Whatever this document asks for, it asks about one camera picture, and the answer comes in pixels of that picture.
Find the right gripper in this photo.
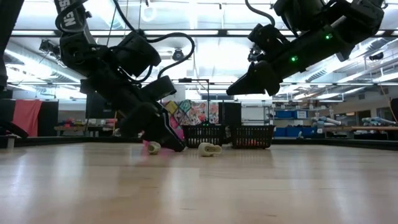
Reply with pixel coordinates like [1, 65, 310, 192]
[226, 30, 338, 97]

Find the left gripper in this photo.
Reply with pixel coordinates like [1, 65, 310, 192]
[80, 73, 187, 153]

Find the cream plastic skull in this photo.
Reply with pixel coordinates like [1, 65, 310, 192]
[198, 142, 223, 157]
[146, 141, 162, 156]

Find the pink plastic bowl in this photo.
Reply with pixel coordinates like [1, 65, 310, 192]
[141, 123, 185, 147]

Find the black slotted plastic basket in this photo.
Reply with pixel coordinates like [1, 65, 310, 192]
[182, 124, 225, 149]
[229, 125, 276, 149]

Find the colourful patterned quilt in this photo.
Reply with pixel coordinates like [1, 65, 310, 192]
[161, 99, 220, 127]

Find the black partition panel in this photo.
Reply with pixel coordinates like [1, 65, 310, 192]
[219, 101, 242, 127]
[42, 101, 59, 138]

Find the blue storage bin shelf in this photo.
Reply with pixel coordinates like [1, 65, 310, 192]
[273, 108, 315, 138]

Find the black monitor on stand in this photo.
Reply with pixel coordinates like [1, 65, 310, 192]
[85, 91, 122, 120]

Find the blue white rolled bundle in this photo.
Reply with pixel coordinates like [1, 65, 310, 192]
[361, 116, 398, 126]
[312, 114, 343, 127]

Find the cluttered wooden bench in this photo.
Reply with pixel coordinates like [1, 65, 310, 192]
[54, 118, 121, 138]

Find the long wooden workbench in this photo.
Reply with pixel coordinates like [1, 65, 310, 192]
[323, 124, 398, 141]

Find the red fabric panel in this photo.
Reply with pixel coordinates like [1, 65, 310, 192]
[12, 99, 44, 138]

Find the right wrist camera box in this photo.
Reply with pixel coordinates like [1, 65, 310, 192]
[248, 23, 282, 54]

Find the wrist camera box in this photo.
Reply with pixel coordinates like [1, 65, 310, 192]
[142, 75, 177, 101]
[248, 23, 282, 54]

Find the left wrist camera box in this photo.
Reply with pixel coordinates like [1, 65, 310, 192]
[142, 75, 177, 101]

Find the black metal rack frame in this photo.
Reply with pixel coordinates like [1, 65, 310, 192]
[178, 77, 210, 127]

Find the black right camera cable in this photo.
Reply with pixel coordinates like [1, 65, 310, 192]
[244, 0, 277, 26]

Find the black camera cable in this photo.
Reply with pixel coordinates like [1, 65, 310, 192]
[244, 0, 277, 26]
[111, 0, 196, 80]

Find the black left camera cable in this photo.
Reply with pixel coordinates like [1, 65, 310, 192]
[111, 0, 196, 80]

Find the white hanging ring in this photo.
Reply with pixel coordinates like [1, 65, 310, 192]
[140, 5, 158, 23]

